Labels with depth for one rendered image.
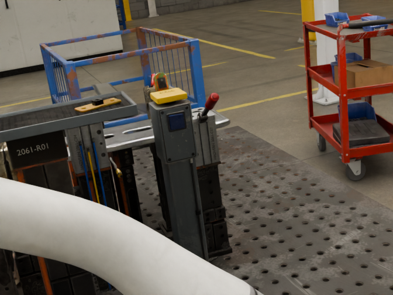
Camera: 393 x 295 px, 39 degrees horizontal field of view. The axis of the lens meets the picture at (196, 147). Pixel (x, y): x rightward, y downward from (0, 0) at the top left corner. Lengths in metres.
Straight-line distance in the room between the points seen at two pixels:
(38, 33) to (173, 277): 8.74
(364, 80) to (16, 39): 6.75
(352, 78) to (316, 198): 1.72
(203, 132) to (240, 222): 0.37
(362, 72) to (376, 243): 1.97
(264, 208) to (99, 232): 1.14
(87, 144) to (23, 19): 8.01
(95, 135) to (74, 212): 0.70
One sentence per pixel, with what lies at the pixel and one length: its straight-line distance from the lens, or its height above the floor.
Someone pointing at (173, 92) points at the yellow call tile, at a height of 1.16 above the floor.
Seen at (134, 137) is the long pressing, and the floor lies 1.00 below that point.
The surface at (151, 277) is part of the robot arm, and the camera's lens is 0.52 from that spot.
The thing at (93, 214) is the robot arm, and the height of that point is 1.19.
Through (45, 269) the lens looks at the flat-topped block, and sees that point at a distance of 1.11.
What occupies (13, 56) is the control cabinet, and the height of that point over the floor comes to 0.30.
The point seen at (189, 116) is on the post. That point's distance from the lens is 1.06.
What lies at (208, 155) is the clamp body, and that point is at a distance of 1.27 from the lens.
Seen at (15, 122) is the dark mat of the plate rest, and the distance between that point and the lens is 1.05.
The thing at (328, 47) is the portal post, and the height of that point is 0.50.
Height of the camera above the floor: 1.40
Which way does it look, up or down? 19 degrees down
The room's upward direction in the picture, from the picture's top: 8 degrees counter-clockwise
